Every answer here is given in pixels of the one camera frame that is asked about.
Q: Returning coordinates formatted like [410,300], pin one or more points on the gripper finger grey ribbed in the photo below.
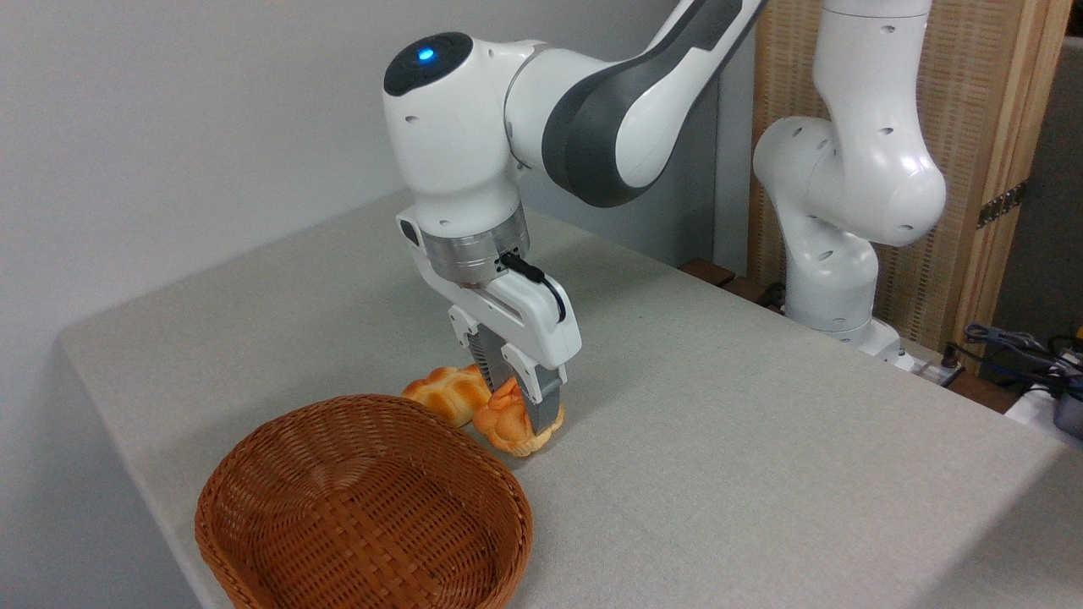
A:
[489,359]
[541,397]

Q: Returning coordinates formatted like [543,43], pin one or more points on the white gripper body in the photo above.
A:
[541,326]

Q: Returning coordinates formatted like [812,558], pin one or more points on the round knotted bread roll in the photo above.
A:
[503,423]

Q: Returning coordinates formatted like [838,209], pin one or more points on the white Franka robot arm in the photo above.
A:
[850,169]

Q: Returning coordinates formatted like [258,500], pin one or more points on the long braided bread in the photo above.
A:
[448,391]

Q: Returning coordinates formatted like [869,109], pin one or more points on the brown wooden block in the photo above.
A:
[709,272]

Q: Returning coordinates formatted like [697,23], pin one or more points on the grey tablecloth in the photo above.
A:
[719,440]

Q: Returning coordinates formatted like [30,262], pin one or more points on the brown wicker basket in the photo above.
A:
[364,516]

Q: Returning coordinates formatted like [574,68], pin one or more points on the dark metal screen hinge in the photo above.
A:
[1003,204]

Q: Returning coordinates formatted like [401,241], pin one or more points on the wooden woven folding screen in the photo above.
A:
[964,101]

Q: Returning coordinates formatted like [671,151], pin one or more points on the dark grey partition panel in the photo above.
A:
[1053,211]

